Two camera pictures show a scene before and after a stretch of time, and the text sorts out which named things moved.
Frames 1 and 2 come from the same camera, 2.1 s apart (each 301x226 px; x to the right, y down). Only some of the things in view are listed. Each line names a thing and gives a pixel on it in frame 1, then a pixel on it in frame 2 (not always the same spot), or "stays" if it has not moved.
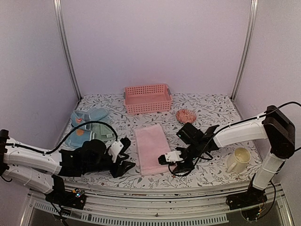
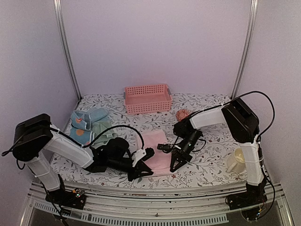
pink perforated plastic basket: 147,99 stays
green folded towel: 103,132 stays
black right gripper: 181,167 to 187,157
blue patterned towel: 83,134 stays
